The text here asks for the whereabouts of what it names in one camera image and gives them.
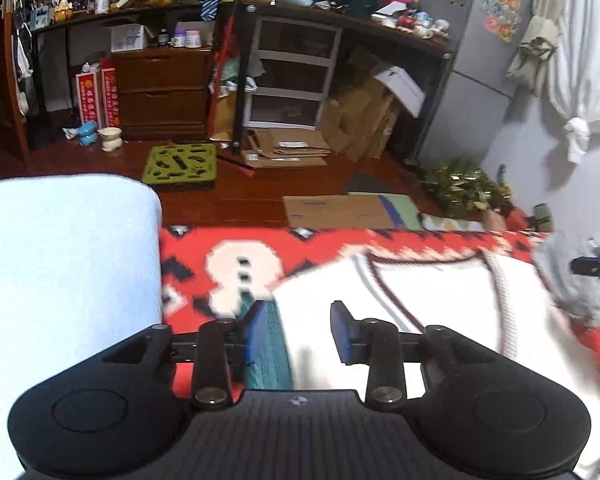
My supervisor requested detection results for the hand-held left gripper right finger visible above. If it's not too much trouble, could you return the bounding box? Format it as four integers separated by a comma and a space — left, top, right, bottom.
330, 301, 486, 406

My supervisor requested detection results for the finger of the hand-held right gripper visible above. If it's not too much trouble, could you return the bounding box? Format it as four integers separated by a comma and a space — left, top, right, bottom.
571, 256, 600, 286

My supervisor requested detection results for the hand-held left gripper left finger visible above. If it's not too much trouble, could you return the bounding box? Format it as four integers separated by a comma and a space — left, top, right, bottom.
102, 301, 271, 408

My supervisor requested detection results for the grey garment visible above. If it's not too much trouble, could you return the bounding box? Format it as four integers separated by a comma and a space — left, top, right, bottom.
530, 232, 600, 331

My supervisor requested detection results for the cream knit sweater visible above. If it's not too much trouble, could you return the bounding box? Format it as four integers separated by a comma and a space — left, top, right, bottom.
272, 249, 600, 466

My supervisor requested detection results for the green cutting mat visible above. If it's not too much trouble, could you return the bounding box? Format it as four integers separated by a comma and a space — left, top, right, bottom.
242, 305, 293, 391

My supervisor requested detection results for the red patterned blanket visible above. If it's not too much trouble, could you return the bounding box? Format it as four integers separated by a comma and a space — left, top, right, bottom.
157, 225, 600, 411

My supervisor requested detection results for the large flat cardboard sheet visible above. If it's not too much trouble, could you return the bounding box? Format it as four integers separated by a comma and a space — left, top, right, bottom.
282, 194, 396, 231

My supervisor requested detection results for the pale green foam sheet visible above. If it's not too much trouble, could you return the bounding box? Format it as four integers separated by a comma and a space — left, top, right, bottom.
380, 193, 423, 230

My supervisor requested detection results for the green tinsel garland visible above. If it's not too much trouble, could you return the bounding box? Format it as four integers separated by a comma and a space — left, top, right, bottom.
407, 157, 513, 218

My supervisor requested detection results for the stack of flat cardboard boxes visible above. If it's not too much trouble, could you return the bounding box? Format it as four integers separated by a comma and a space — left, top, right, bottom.
242, 129, 333, 168

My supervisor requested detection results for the green foam tray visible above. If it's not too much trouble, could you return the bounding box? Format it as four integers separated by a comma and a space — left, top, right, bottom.
141, 143, 217, 192

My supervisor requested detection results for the silver refrigerator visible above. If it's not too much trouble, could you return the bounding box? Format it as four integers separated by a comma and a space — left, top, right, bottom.
415, 0, 541, 161

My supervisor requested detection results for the light blue folded blanket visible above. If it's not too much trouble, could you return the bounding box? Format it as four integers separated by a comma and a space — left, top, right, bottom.
0, 175, 163, 476

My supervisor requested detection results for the white tied curtain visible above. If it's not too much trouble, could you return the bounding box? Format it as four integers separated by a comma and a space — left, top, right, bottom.
545, 0, 600, 163

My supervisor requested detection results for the row of upright cardboard sheets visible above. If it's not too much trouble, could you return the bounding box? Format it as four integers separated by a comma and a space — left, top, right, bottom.
320, 45, 403, 163

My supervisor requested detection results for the beige hanging garment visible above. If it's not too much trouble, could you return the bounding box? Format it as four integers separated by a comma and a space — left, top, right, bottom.
505, 15, 561, 97

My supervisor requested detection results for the cream pet bowl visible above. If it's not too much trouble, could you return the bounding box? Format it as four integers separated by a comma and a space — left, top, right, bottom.
98, 128, 124, 153

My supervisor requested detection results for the white plastic drawer unit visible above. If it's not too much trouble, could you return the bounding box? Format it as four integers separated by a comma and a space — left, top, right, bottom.
242, 16, 343, 128

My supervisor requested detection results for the brown wooden drawer cabinet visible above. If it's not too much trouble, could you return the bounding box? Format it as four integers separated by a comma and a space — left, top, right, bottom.
112, 47, 213, 141

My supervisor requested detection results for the white cardboard box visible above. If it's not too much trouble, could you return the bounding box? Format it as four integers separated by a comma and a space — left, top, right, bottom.
372, 66, 427, 117

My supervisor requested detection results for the cluster of fridge magnets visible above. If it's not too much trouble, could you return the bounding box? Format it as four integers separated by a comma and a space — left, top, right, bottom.
482, 0, 523, 43

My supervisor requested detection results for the red printed tall box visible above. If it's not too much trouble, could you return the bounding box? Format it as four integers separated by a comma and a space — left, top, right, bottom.
76, 71, 103, 131
100, 60, 123, 130

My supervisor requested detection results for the cluster of small figurines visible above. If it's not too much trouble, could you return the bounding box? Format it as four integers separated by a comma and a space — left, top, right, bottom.
395, 10, 451, 41

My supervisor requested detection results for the small white carton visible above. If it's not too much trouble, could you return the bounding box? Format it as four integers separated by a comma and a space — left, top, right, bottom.
111, 24, 150, 53

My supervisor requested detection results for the white hanging bag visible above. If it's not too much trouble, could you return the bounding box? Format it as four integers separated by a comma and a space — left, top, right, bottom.
12, 35, 35, 116

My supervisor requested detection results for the black frame wooden desk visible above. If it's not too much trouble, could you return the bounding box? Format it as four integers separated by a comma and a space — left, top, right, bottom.
230, 0, 456, 161
27, 0, 231, 151

